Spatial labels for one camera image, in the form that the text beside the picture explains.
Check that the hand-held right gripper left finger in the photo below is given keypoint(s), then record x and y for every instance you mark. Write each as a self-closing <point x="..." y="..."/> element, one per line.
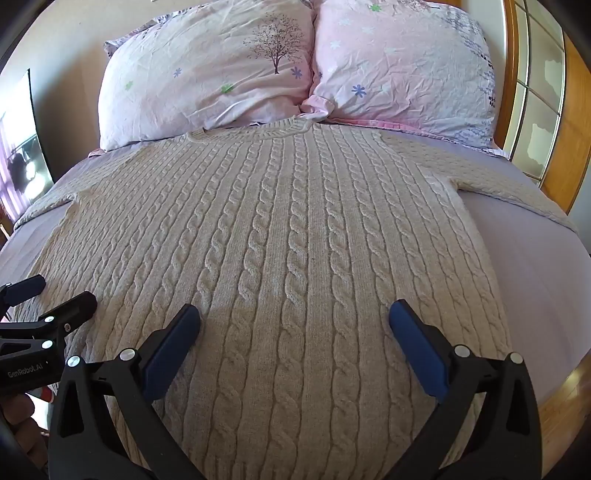
<point x="171" y="342"/>

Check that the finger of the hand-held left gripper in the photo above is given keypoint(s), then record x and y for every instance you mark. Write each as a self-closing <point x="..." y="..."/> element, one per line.
<point x="25" y="287"/>
<point x="69" y="311"/>

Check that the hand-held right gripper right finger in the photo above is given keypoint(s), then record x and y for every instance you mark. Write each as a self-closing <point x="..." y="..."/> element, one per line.
<point x="414" y="341"/>

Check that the person's left hand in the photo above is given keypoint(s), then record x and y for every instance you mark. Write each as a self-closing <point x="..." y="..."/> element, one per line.
<point x="21" y="422"/>

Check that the pink tree-print pillow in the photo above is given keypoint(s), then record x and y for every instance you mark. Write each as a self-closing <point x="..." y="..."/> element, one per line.
<point x="207" y="74"/>

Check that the pink flower-print pillow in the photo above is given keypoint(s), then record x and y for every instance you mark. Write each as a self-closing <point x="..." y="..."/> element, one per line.
<point x="401" y="69"/>

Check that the wooden headboard with glass panels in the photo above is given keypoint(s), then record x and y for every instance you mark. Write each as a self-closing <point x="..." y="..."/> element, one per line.
<point x="545" y="92"/>

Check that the wall poster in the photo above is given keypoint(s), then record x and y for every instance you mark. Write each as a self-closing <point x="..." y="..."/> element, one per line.
<point x="23" y="152"/>

